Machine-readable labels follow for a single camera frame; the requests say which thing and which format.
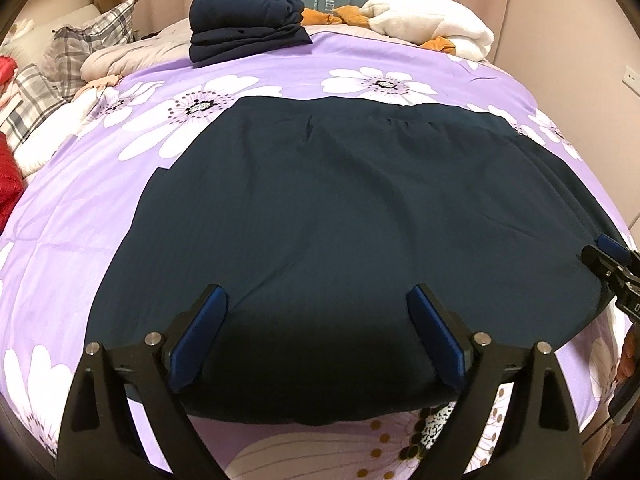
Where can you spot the orange cloth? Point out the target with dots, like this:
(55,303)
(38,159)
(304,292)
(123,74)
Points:
(357,24)

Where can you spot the white wall power strip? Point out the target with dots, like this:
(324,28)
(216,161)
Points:
(631,79)

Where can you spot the dark navy large garment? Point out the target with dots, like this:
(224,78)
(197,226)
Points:
(317,218)

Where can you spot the white plush blanket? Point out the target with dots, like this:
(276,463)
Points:
(419,21)

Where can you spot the folded navy clothes stack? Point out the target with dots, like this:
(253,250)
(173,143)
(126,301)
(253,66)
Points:
(225,30)

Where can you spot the red puffer jacket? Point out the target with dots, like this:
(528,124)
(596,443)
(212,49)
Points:
(8,68)
(12,184)

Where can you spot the beige folded quilt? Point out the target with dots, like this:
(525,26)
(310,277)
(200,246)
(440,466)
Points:
(169,45)

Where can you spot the person right hand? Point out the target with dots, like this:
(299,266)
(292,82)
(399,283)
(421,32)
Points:
(628,360)

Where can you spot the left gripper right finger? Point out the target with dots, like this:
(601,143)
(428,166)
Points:
(472,366)

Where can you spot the plaid pillow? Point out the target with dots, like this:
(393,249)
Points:
(49,60)

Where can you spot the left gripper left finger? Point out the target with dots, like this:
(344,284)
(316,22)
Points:
(165,363)

